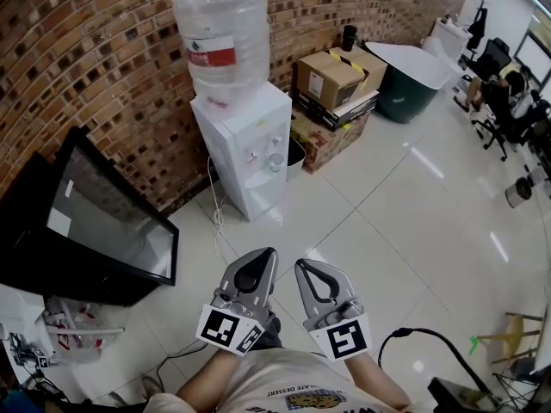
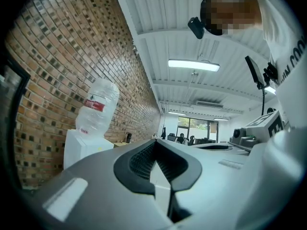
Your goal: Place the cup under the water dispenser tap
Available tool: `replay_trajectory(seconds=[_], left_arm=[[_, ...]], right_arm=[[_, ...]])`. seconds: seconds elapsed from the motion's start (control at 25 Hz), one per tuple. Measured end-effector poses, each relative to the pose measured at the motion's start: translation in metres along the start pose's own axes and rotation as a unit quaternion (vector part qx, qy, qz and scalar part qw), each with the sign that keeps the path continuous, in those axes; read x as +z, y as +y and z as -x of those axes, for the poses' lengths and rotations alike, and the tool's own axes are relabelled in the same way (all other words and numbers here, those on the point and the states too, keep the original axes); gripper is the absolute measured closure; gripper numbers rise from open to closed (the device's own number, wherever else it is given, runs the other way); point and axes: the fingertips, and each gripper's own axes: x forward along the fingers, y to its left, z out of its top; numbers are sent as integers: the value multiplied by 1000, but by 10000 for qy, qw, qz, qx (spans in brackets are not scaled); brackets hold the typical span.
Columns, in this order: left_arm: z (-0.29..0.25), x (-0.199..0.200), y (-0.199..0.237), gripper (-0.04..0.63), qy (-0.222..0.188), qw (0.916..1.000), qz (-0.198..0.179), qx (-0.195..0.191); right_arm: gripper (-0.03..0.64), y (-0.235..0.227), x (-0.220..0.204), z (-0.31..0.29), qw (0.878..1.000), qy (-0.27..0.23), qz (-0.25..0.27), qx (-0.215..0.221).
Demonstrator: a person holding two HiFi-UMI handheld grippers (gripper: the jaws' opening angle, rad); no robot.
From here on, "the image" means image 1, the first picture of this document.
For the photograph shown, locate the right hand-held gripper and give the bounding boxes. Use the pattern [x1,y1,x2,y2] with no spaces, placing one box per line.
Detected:
[294,259,372,363]

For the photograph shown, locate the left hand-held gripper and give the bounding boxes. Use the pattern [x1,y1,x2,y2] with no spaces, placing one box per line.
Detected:
[195,247,279,355]

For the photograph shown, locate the grey cup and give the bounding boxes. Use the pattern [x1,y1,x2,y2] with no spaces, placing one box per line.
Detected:
[267,151,286,175]

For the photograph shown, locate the white water dispenser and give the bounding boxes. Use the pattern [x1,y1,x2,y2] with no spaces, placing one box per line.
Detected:
[190,79,294,222]

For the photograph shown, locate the person's right forearm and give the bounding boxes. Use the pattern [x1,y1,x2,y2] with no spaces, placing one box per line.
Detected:
[346,353,412,413]

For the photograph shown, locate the person's left forearm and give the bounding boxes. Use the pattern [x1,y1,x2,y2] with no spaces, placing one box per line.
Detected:
[175,350,242,413]

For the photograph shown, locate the large clear water bottle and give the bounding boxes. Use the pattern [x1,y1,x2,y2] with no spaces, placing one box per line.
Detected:
[171,0,272,111]

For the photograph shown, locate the person's dark trousers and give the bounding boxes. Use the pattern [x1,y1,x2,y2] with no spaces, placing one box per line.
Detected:
[249,310,283,352]

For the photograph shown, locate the person's beige printed shirt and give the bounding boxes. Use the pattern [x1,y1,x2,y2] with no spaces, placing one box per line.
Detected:
[144,348,388,413]

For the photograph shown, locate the white waste bin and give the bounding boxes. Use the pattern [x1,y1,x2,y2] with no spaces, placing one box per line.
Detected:
[286,136,307,183]

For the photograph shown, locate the patterned cardboard box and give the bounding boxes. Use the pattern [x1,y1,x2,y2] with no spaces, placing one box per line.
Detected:
[291,109,371,174]

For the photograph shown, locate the large black monitor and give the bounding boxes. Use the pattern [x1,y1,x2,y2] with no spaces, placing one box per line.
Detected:
[0,126,181,307]

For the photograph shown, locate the pile of clear plastic bottles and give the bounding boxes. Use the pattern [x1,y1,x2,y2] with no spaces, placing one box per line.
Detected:
[42,297,126,365]

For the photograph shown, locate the flat black box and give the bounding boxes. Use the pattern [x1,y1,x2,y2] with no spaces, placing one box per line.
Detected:
[296,88,380,132]

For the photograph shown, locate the wooden stool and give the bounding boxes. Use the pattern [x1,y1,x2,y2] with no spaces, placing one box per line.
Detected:
[475,311,546,365]

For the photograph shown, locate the plain brown cardboard box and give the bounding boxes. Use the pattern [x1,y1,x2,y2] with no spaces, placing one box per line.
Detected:
[296,52,367,111]

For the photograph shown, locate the green tub with white top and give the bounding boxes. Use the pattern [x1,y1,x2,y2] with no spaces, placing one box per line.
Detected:
[364,40,453,124]

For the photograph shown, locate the silver trash can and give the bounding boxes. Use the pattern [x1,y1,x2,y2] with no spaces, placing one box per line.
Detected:
[505,176,533,209]

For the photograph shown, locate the brown box with striped tape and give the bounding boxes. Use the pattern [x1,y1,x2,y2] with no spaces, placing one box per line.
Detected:
[329,46,387,92]

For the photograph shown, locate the white box cabinet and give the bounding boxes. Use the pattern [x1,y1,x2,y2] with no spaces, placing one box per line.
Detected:
[0,281,48,361]

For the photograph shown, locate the black office chair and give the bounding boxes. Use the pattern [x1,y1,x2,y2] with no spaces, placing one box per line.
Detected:
[460,36,513,81]
[471,79,551,163]

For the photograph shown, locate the black tumbler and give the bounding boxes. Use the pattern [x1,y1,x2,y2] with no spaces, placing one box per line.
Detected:
[342,24,359,52]

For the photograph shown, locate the white appliance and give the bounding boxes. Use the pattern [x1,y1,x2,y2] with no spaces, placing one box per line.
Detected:
[421,17,474,72]

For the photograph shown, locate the coat stand with black jacket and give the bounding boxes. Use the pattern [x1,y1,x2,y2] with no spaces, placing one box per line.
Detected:
[467,0,490,51]

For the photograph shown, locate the white power cable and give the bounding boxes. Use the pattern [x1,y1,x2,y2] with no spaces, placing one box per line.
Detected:
[208,155,242,266]

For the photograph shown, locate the black floor cable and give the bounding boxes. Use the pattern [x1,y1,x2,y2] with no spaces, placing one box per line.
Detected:
[155,342,207,386]

